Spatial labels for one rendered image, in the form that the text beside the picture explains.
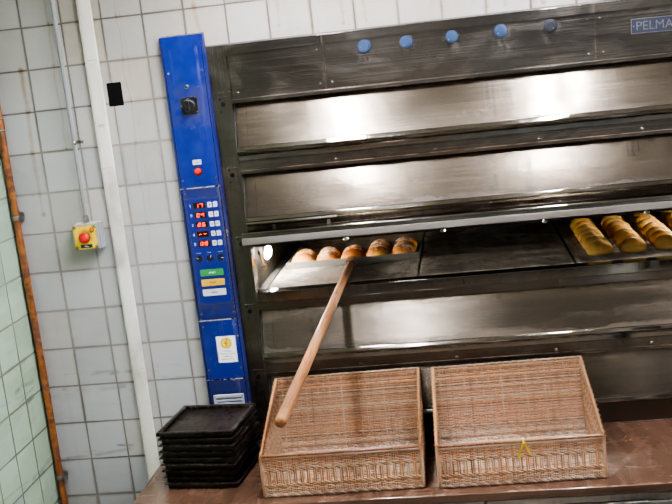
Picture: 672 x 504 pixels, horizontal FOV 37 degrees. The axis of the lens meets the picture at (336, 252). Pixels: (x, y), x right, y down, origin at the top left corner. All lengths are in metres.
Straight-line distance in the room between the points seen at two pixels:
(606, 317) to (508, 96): 0.88
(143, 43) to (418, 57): 1.00
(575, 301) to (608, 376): 0.31
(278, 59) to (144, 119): 0.55
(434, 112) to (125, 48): 1.15
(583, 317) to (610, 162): 0.57
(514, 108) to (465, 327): 0.82
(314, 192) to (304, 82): 0.40
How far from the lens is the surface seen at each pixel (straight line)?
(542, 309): 3.79
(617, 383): 3.89
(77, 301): 4.03
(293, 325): 3.84
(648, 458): 3.63
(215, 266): 3.80
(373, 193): 3.69
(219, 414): 3.79
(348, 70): 3.68
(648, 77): 3.73
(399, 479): 3.46
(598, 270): 3.77
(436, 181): 3.68
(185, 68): 3.74
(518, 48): 3.67
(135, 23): 3.82
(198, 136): 3.74
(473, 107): 3.65
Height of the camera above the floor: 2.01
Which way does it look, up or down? 11 degrees down
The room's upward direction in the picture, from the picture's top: 6 degrees counter-clockwise
